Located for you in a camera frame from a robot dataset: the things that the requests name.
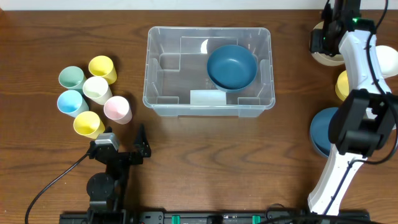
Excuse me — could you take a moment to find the beige large bowl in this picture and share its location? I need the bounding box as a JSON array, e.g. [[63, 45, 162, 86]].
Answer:
[[308, 21, 345, 67]]

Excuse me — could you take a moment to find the white small bowl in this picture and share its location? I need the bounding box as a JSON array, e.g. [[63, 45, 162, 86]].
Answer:
[[376, 45, 398, 78]]

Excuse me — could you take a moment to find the yellow small bowl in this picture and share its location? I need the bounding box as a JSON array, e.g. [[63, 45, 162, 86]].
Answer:
[[335, 70, 349, 101]]

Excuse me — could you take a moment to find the dark blue bowl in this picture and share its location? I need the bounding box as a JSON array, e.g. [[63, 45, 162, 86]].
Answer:
[[309, 107, 338, 158], [206, 45, 257, 93]]

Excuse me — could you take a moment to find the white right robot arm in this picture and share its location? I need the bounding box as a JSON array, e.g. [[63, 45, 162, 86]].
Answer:
[[308, 0, 397, 216]]

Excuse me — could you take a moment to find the yellow cup lower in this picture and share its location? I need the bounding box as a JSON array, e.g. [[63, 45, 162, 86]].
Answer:
[[73, 111, 105, 139]]

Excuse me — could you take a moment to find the yellow cup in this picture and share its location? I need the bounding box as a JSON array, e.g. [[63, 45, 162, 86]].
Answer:
[[73, 111, 105, 139], [88, 55, 118, 85]]

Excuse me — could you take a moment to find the pink cup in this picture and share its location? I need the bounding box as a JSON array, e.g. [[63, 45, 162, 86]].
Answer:
[[103, 96, 132, 124]]

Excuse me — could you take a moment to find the cream cup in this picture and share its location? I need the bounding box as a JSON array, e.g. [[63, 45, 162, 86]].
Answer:
[[83, 77, 113, 105]]

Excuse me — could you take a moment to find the light blue cup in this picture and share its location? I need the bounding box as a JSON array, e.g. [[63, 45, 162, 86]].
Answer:
[[57, 90, 89, 118]]

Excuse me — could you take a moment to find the green cup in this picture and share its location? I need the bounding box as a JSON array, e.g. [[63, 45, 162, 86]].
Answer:
[[58, 66, 86, 95]]

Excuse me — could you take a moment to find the yellow cup upper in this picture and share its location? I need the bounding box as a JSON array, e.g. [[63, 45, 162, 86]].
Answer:
[[88, 55, 118, 85]]

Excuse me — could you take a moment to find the clear plastic storage bin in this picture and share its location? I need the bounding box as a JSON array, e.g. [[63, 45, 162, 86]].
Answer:
[[142, 26, 276, 118]]

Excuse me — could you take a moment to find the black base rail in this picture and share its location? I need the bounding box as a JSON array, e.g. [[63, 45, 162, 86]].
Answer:
[[58, 208, 371, 224]]

